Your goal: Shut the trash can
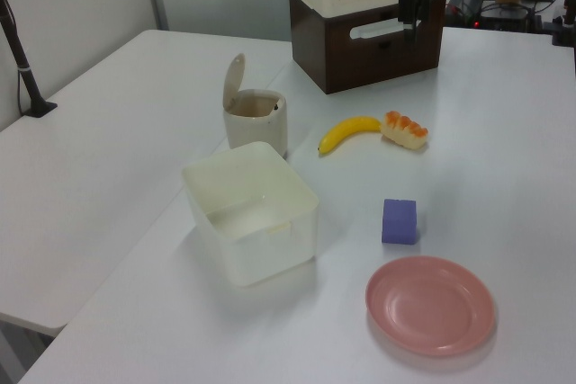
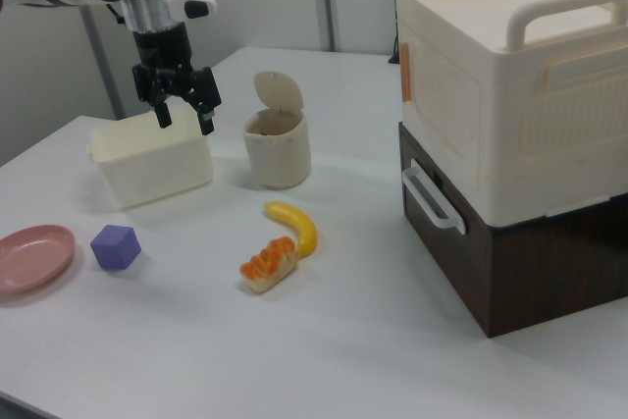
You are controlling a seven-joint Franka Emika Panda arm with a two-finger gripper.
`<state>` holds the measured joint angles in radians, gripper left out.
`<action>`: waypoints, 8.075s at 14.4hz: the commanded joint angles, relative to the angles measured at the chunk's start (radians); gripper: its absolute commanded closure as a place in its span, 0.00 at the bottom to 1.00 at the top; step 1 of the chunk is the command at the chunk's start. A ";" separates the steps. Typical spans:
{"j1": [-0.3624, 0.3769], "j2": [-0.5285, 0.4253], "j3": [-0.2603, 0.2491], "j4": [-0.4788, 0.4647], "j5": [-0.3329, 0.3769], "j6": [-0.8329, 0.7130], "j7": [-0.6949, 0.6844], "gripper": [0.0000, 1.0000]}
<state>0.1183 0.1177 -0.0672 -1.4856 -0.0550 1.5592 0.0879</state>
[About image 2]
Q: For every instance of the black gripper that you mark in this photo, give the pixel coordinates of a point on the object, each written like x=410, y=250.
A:
x=164, y=58

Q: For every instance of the cream trash can with lid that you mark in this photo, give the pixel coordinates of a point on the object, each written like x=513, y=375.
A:
x=277, y=154

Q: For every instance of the cream open rectangular bin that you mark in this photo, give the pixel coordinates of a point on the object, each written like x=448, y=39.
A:
x=152, y=164

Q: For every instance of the purple cube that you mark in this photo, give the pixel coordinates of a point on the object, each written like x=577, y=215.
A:
x=115, y=247

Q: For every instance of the yellow toy banana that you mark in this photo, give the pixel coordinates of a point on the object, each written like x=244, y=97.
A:
x=299, y=225

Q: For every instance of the orange white shrimp toy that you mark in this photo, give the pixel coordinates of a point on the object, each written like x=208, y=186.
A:
x=270, y=264

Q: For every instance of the pink plate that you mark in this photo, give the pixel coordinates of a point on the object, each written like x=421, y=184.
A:
x=34, y=257

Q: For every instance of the orange microwave door tab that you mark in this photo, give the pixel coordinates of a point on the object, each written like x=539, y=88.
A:
x=405, y=73

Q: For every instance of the dark wooden drawer box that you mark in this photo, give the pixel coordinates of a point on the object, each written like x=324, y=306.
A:
x=530, y=272

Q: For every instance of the grey slanted partition post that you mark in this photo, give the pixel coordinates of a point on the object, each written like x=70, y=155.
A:
x=100, y=61

